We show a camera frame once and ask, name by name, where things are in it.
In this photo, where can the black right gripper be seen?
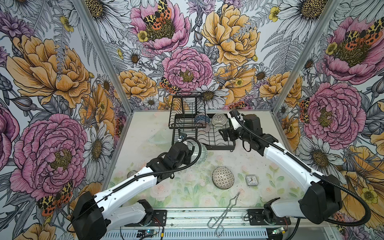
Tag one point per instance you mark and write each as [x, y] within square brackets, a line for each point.
[231, 130]

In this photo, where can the black white dotted bowl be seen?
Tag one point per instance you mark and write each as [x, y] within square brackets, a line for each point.
[223, 178]

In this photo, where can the green circuit board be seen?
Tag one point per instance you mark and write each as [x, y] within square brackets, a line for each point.
[148, 233]

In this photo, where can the metal wire tongs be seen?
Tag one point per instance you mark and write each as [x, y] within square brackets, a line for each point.
[217, 222]

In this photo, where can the black wire dish rack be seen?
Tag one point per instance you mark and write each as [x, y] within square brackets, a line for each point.
[183, 109]

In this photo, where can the small clear square clock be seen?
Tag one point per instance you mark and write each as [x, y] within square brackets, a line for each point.
[252, 180]

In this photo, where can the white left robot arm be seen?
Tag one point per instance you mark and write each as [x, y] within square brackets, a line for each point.
[96, 214]

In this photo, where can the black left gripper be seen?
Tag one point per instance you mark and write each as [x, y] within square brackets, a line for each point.
[188, 156]

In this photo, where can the green patterned bowl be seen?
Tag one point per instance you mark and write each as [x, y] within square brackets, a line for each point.
[203, 155]

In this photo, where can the purple striped bowl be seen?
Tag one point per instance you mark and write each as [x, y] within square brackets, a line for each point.
[206, 129]

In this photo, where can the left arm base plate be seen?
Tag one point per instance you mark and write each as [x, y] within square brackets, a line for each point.
[152, 217]

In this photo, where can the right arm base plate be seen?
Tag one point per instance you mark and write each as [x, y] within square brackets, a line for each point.
[265, 216]

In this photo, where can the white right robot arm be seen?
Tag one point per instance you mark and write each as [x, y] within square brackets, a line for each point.
[322, 195]

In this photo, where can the blue patterned bowl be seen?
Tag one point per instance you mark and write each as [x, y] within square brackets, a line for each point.
[202, 119]

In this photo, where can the white red diamond bowl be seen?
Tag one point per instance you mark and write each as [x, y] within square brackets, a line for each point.
[219, 120]

